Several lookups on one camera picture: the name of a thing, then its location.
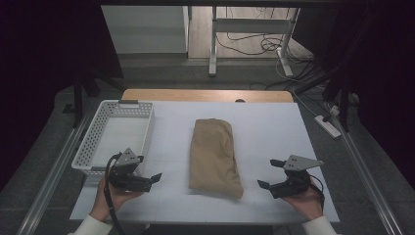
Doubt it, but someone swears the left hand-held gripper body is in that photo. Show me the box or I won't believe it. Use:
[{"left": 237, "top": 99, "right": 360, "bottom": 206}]
[{"left": 107, "top": 148, "right": 153, "bottom": 193}]

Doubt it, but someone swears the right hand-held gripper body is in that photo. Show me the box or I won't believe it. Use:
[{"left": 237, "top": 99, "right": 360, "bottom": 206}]
[{"left": 269, "top": 155, "right": 325, "bottom": 200}]

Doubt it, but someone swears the white perforated plastic basket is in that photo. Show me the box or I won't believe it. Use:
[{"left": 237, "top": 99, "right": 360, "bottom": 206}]
[{"left": 70, "top": 99, "right": 156, "bottom": 177}]

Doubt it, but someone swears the tan cloth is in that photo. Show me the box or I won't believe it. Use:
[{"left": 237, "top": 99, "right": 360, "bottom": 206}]
[{"left": 188, "top": 117, "right": 245, "bottom": 200}]

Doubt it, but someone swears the person's right hand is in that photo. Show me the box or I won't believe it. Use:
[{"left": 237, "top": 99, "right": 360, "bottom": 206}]
[{"left": 282, "top": 182, "right": 326, "bottom": 221}]

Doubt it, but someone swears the person's left hand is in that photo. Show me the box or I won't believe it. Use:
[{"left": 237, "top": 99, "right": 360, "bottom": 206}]
[{"left": 89, "top": 175, "right": 145, "bottom": 223}]

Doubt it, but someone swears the white table mat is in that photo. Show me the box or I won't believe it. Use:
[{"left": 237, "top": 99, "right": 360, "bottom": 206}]
[{"left": 69, "top": 100, "right": 341, "bottom": 224}]

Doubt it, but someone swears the white power strip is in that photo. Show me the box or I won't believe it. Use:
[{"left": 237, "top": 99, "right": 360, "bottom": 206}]
[{"left": 313, "top": 115, "right": 343, "bottom": 139}]

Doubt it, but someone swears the wooden table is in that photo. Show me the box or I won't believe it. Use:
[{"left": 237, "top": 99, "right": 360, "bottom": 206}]
[{"left": 120, "top": 88, "right": 295, "bottom": 104}]

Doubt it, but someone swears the black metal stand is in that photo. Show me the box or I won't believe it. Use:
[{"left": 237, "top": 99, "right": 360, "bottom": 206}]
[
  {"left": 63, "top": 65, "right": 126, "bottom": 129},
  {"left": 293, "top": 13, "right": 363, "bottom": 133}
]

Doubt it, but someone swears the white cabinet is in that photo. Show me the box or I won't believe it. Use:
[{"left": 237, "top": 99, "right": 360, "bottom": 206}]
[{"left": 101, "top": 5, "right": 191, "bottom": 55}]

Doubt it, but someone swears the dark curtain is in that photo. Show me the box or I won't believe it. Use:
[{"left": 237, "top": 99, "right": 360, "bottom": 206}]
[
  {"left": 293, "top": 0, "right": 415, "bottom": 182},
  {"left": 0, "top": 0, "right": 124, "bottom": 192}
]

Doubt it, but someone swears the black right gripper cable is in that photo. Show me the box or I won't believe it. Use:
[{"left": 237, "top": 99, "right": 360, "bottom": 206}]
[{"left": 307, "top": 174, "right": 326, "bottom": 211}]

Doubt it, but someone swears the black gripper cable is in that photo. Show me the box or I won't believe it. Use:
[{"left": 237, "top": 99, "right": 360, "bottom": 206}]
[
  {"left": 307, "top": 174, "right": 326, "bottom": 211},
  {"left": 103, "top": 152, "right": 126, "bottom": 235}
]

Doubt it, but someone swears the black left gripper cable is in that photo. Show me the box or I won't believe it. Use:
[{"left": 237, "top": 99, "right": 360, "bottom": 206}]
[{"left": 103, "top": 152, "right": 126, "bottom": 235}]

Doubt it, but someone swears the tangle of floor cables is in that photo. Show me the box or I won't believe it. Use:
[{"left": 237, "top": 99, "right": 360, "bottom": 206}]
[{"left": 214, "top": 6, "right": 327, "bottom": 94}]

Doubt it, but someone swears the white desk frame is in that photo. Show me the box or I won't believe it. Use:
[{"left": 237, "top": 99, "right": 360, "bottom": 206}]
[{"left": 208, "top": 6, "right": 301, "bottom": 78}]

